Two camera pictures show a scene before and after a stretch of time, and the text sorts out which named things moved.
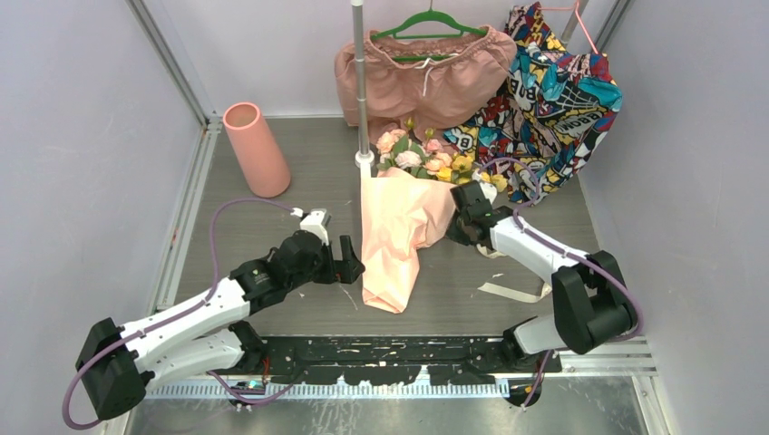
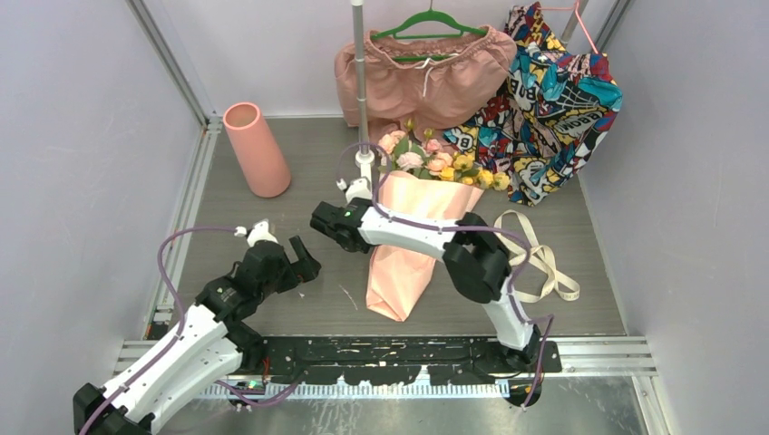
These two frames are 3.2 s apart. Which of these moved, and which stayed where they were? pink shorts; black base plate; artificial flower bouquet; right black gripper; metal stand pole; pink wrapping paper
Moved: pink wrapping paper; right black gripper
Stayed: artificial flower bouquet; metal stand pole; pink shorts; black base plate
